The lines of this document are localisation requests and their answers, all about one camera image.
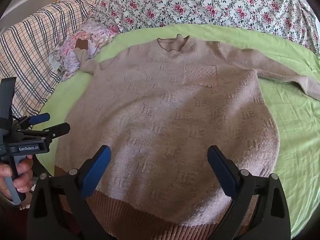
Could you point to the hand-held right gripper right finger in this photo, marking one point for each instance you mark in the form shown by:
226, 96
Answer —
222, 170

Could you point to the pastel floral cloth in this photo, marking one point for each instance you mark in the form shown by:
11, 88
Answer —
72, 52

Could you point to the light green bed sheet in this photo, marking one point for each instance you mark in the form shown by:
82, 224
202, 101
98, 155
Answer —
295, 135

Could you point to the person's left hand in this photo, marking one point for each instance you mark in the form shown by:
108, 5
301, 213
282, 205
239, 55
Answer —
24, 171

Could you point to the plaid checked blanket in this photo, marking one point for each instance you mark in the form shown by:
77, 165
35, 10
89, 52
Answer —
32, 47

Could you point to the red rose floral quilt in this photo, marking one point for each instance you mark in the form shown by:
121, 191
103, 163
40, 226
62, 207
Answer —
200, 2

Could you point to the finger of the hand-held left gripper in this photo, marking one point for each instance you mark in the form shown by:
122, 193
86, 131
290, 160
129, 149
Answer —
40, 118
58, 128

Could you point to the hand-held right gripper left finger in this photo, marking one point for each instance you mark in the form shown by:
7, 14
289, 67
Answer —
98, 168

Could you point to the beige knitted sweater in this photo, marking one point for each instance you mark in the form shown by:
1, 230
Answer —
162, 120

